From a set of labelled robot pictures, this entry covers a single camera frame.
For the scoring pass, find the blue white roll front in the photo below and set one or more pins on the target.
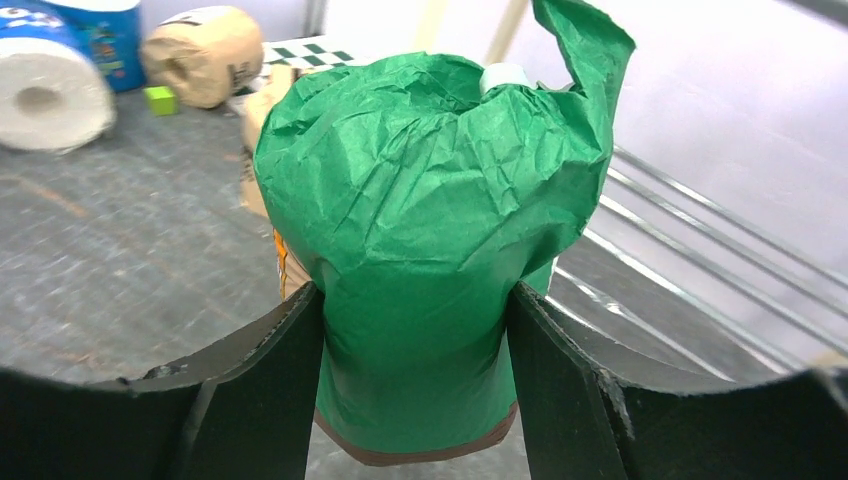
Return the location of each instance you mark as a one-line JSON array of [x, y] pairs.
[[111, 32]]

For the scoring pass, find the brown paper roll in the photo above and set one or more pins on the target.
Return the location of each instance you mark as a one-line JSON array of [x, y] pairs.
[[257, 107]]

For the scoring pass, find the brown roll with label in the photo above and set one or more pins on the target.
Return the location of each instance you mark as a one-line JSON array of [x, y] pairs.
[[205, 55]]

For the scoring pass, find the small green cube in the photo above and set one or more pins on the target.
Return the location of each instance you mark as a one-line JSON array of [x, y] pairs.
[[161, 100]]

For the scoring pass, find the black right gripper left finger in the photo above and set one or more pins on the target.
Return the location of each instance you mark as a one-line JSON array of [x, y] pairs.
[[240, 408]]

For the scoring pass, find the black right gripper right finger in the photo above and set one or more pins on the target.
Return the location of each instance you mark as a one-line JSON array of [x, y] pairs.
[[592, 408]]

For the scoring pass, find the green brown roll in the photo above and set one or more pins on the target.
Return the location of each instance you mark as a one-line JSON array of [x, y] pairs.
[[416, 198]]

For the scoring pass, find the cream metal shelf rack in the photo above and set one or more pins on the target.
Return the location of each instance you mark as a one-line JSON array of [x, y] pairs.
[[721, 239]]

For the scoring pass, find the green white chessboard mat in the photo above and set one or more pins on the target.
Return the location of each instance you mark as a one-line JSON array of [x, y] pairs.
[[317, 53]]

